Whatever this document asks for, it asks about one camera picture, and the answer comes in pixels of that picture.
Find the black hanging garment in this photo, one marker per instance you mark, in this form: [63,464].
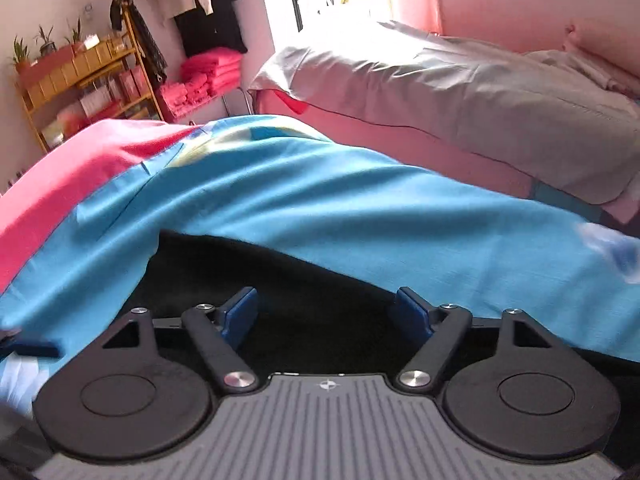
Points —
[215,30]

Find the small potted plant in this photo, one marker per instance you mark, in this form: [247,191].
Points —
[75,37]
[46,42]
[21,55]

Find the pink blanket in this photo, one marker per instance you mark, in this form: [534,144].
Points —
[75,170]

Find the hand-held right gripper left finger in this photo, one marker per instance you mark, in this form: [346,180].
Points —
[239,317]

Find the stack of pink towels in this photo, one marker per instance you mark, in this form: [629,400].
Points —
[210,72]

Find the row of yellow boxes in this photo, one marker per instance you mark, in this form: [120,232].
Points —
[80,62]

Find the black pants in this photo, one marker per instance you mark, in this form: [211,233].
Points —
[300,300]

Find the pink pillow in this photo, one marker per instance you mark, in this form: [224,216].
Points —
[605,45]

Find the pink boxes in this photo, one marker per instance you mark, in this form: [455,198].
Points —
[131,85]

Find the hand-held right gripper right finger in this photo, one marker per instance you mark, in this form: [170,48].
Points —
[412,317]

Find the wooden shelf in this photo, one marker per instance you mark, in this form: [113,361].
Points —
[100,71]

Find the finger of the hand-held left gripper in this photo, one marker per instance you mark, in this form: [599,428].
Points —
[30,345]

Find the dark hanging scarf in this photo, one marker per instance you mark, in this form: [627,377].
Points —
[147,45]

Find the grey bed cover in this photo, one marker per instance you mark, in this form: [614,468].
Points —
[475,100]

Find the blue printed blanket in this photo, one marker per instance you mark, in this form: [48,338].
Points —
[300,200]

